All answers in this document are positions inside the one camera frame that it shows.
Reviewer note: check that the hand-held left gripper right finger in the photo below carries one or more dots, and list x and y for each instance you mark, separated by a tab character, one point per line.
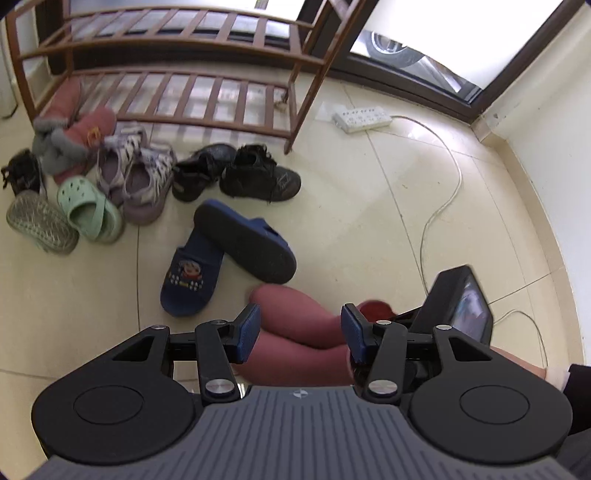
355	334

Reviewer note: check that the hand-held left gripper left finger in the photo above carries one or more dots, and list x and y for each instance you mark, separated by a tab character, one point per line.
247	332

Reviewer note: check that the pink rubber slipper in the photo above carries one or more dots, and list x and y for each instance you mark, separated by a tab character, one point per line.
295	364
295	314

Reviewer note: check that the blue cartoon slide slipper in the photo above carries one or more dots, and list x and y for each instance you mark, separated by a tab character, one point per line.
189	277
244	240

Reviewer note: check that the black leather shoe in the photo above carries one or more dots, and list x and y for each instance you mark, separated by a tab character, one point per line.
263	177
198	173

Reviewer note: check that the purple sneaker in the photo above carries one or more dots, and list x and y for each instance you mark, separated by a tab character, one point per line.
143	194
111	170

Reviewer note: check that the green clog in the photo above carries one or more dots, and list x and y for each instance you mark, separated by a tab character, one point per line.
39	221
87	207

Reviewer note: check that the wooden shoe rack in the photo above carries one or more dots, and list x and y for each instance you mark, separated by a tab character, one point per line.
302	115

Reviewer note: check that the pink fur-lined slipper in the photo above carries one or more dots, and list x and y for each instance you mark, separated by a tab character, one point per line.
99	124
64	104

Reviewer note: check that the person's right forearm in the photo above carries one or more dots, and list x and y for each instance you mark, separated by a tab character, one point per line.
521	364

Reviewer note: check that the white power strip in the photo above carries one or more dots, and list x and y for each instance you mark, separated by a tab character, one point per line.
362	119

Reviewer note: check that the car wheel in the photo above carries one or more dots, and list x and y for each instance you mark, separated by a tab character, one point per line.
392	48

